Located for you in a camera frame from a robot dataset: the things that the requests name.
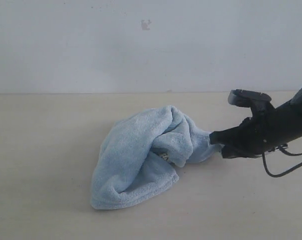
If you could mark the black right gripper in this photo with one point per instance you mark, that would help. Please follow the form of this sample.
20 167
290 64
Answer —
268 128

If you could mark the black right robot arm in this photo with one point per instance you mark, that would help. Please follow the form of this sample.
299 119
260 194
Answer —
296 103

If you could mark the light blue fluffy towel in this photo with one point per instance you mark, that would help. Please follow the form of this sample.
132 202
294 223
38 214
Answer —
139 156

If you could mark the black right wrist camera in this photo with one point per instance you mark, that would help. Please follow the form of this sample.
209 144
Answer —
249 99

